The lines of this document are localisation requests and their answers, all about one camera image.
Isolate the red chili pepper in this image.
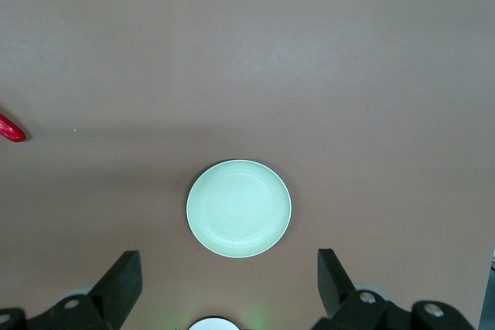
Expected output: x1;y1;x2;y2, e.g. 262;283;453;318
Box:
0;113;26;144

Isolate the brown table cover sheet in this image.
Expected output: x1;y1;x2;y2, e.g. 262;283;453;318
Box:
0;0;489;330

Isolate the pale green round plate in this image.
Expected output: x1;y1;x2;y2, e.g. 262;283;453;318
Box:
186;158;293;260

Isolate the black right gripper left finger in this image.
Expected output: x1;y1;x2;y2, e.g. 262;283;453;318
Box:
25;250;142;330

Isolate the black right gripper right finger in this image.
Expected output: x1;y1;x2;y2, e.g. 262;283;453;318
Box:
311;247;413;330

